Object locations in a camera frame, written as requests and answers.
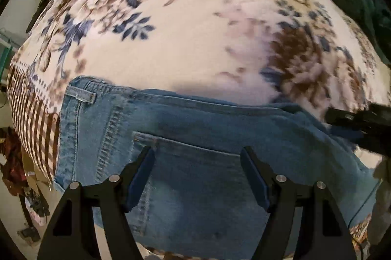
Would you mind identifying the blue denim jeans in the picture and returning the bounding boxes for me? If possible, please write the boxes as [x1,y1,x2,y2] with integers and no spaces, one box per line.
[54,76,379,259]

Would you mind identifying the floral bed cover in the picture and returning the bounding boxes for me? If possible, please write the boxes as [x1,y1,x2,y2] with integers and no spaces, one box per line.
[5,0,389,258]

